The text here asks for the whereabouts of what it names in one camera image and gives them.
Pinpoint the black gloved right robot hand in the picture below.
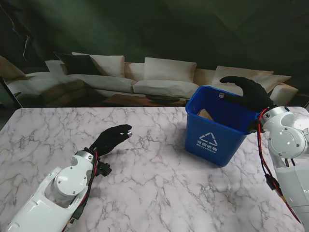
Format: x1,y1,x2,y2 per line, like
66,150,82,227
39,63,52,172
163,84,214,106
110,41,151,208
218,76,275,113

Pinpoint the dark panel beside backdrop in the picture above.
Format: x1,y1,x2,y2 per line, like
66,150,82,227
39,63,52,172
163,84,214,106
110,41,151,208
0,76,24,110

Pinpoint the red black right arm cable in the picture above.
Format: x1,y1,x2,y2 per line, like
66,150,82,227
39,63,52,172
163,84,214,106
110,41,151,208
255,108,302,223

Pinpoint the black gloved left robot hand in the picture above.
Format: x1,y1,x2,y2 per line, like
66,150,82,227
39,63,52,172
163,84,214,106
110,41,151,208
90,124,133,157

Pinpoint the red black arm cable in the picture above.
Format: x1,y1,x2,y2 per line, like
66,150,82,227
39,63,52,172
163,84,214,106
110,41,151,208
255,108,302,223
65,152,99,225

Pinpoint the red black left arm cable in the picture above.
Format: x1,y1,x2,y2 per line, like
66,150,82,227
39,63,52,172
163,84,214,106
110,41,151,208
65,152,99,225

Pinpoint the printed sofa scene backdrop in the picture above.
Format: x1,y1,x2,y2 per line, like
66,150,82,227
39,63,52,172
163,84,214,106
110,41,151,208
0,0,309,108

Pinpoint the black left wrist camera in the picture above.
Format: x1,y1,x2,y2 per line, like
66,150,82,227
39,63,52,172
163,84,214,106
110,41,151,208
96,161,112,176

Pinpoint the brown cardboard box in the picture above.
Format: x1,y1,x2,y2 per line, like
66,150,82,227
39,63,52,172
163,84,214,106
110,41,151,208
197,108,214,121

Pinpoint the blue recycling bin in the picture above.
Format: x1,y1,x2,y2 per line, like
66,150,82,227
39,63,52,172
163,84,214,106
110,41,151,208
184,85,261,167

